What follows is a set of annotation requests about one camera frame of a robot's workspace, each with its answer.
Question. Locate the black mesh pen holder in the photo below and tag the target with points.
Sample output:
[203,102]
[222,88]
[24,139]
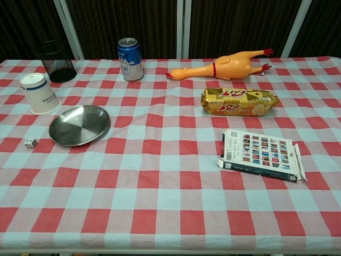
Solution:
[56,62]

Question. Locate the golden biscuit packet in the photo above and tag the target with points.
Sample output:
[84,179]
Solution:
[237,102]

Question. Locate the white paper cup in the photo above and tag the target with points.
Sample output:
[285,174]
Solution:
[40,93]

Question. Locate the white postcard box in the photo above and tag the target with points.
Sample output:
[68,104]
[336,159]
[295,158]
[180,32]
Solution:
[262,154]

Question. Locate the white die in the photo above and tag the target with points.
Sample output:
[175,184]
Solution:
[31,143]

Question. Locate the silver metal plate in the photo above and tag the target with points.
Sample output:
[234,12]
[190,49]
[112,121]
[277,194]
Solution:
[79,125]

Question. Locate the blue and white drink can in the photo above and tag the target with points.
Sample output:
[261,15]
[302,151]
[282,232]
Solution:
[130,60]

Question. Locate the white partition frame post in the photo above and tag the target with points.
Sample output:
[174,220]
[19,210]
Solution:
[70,26]
[183,28]
[295,26]

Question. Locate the red and white checkered tablecloth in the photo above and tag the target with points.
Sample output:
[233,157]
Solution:
[170,165]

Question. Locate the yellow rubber chicken toy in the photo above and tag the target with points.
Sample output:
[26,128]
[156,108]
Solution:
[226,65]

